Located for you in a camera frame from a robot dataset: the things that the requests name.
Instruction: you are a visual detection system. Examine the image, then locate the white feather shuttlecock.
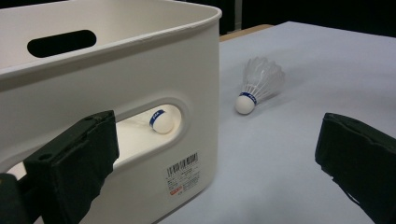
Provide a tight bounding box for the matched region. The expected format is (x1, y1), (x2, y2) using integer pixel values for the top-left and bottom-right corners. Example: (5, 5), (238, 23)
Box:
(233, 56), (286, 116)
(124, 108), (176, 134)

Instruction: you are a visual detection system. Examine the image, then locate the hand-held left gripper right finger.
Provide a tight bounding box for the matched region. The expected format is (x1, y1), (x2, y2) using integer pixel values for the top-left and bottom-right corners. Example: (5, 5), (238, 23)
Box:
(315, 112), (396, 224)

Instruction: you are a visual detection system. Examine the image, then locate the white plastic storage bin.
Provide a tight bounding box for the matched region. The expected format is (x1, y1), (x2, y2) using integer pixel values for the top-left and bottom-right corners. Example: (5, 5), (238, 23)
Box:
(0, 0), (223, 224)

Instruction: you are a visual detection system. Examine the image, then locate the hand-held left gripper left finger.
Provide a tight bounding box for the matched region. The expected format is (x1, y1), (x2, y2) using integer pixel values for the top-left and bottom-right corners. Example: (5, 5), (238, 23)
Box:
(22, 110), (120, 224)

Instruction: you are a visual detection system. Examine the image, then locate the white metal stand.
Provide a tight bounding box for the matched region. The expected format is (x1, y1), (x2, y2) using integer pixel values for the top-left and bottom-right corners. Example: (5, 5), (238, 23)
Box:
(233, 0), (244, 32)

